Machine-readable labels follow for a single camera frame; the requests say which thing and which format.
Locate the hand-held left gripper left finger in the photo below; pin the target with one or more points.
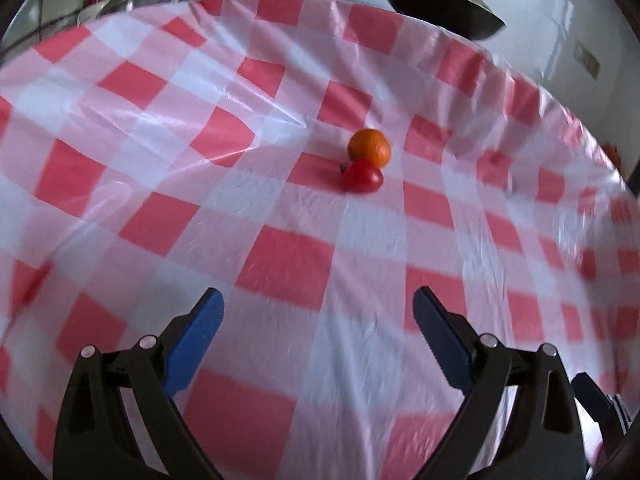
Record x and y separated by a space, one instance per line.
195 342

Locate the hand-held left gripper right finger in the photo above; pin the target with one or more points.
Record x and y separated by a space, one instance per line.
442 342

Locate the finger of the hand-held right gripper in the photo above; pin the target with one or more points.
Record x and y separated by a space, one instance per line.
589 396

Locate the red cherry tomato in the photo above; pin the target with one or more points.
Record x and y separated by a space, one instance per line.
362 176

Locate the orange mandarin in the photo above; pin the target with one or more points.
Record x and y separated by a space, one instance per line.
369 147

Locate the red white checked plastic tablecloth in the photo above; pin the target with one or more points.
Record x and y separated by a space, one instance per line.
280 240

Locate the steel pot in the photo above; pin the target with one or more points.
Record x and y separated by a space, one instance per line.
125 4

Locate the white wall socket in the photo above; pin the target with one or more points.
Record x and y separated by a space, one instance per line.
587 60

